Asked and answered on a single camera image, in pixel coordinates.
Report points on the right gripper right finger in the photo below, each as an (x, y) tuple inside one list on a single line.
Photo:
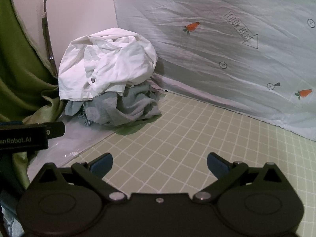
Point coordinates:
[(227, 174)]

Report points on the light blue carrot-print quilt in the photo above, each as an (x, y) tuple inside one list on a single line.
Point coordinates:
[(255, 57)]

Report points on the white garment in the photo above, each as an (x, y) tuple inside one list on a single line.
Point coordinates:
[(106, 61)]

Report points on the white chair backrest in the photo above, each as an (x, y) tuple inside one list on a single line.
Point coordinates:
[(71, 19)]

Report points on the blue plaid garment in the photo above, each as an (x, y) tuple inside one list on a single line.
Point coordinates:
[(82, 115)]

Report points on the clear zipper storage bag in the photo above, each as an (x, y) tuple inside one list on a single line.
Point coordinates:
[(77, 139)]

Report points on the grey-blue crumpled garment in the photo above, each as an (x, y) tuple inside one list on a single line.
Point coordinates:
[(137, 103)]

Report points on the olive green curtain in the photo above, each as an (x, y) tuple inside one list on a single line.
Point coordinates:
[(29, 89)]

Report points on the green grid bed sheet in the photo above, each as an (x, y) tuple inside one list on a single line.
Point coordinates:
[(168, 155)]

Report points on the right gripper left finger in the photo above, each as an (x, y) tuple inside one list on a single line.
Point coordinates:
[(90, 175)]

